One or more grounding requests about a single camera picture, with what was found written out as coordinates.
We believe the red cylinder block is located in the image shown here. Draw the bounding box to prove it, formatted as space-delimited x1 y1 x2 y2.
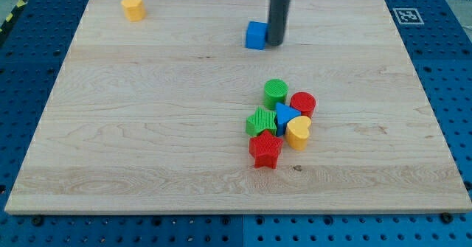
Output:
290 91 316 118

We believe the green cylinder block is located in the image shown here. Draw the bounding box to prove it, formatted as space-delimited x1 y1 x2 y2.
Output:
263 79 288 110

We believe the blue cube block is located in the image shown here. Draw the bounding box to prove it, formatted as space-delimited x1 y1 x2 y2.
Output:
245 21 268 50

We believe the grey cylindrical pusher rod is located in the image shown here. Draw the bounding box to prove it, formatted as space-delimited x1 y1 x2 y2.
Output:
266 0 291 46

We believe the yellow heart block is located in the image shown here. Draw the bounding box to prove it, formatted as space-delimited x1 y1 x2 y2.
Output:
285 116 312 151

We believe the light wooden board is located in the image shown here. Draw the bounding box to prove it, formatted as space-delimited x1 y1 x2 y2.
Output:
5 0 471 215

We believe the blue triangle block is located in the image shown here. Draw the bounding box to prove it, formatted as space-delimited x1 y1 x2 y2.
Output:
275 102 301 136

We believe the red star block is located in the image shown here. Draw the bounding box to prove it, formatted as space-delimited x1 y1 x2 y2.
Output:
249 130 283 169

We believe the green star block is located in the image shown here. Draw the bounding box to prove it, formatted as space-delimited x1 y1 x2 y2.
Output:
245 107 277 136

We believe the white fiducial marker tag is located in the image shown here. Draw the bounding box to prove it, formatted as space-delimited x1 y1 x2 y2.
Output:
393 7 424 25

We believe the yellow hexagon block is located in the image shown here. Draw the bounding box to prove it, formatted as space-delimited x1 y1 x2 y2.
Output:
121 0 146 22

